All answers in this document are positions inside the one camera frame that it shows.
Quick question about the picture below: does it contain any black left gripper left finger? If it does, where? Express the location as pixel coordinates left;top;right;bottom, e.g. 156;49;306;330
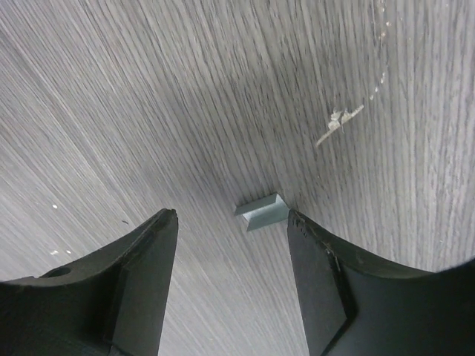
1;209;178;355

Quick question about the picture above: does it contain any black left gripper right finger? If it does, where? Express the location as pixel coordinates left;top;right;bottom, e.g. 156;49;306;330
287;210;474;355

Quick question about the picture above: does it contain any silver staple strip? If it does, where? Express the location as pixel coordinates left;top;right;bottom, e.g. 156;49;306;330
235;193;289;232

